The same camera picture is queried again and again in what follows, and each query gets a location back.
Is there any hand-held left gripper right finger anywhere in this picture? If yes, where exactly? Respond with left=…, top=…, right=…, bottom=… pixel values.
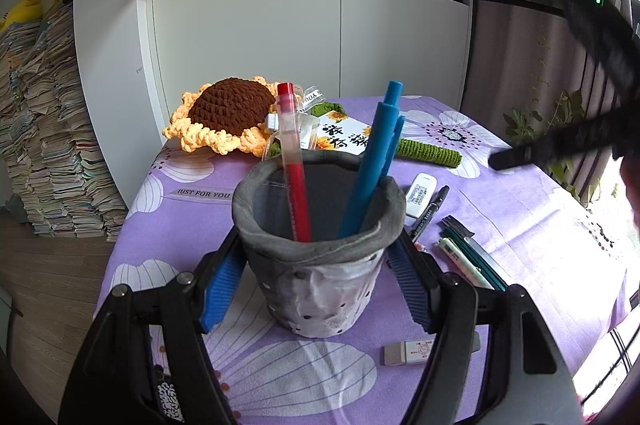
left=385, top=235, right=586, bottom=425

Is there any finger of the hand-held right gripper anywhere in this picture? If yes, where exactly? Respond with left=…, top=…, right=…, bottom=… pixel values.
left=487, top=98, right=640, bottom=172
left=557, top=0, right=640, bottom=93

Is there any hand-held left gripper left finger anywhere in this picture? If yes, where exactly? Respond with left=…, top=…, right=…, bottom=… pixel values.
left=59, top=225, right=251, bottom=425

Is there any white and green pen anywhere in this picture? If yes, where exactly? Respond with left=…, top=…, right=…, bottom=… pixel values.
left=433, top=237, right=495, bottom=290

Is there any black marker pen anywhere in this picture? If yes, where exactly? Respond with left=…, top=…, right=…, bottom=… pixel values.
left=409, top=185, right=450, bottom=243

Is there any grey felt pen holder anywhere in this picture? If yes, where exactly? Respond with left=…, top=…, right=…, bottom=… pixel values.
left=231, top=151, right=407, bottom=340

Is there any green potted plant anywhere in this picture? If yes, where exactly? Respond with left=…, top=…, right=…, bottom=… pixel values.
left=502, top=35, right=608, bottom=206

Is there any white eraser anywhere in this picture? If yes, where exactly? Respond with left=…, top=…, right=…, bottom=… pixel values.
left=384, top=340, right=437, bottom=367

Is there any purple floral tablecloth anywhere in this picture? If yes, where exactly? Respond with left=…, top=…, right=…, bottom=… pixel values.
left=92, top=95, right=640, bottom=425

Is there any white correction tape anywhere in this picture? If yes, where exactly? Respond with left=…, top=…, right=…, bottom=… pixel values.
left=402, top=174, right=436, bottom=220

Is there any green crochet stem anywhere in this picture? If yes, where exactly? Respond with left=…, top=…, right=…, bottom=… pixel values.
left=310, top=101, right=463, bottom=168

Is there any red gel pen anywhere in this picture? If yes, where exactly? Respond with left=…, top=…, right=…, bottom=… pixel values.
left=276, top=82, right=313, bottom=242

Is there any blue pen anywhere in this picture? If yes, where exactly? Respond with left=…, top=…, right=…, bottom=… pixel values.
left=357, top=115, right=407, bottom=236
left=338, top=80, right=404, bottom=238

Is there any white printed card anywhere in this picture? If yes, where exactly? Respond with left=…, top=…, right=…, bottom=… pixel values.
left=310, top=115, right=373, bottom=156

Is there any clear plastic wrap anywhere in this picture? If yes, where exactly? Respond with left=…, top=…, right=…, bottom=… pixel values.
left=262, top=110, right=321, bottom=158

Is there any crochet sunflower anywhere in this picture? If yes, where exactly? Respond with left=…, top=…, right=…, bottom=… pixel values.
left=162, top=76, right=301, bottom=158

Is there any white printed ribbon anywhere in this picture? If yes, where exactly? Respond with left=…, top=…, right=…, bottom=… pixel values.
left=299, top=86, right=326, bottom=110

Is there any tall pile of books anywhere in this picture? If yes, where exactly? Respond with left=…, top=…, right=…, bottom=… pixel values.
left=0, top=0, right=128, bottom=242

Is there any white bookcase cabinet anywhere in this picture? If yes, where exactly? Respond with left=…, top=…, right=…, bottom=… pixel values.
left=74, top=0, right=473, bottom=206

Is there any yellow plush toy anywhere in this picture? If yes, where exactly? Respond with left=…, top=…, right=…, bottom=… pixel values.
left=0, top=0, right=43, bottom=31

